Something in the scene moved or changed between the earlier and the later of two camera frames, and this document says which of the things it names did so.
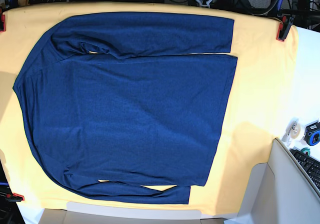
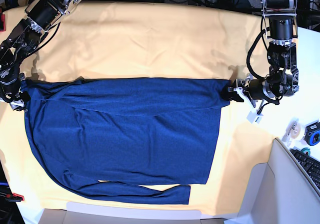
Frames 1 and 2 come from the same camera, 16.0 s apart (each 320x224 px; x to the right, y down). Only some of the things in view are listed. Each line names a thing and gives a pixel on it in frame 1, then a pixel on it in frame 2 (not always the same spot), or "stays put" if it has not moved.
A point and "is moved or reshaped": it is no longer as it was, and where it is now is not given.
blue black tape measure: x=312 y=133 stays put
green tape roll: x=306 y=149 stays put
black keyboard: x=311 y=165 stays put
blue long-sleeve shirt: x=115 y=102 is moved or reshaped
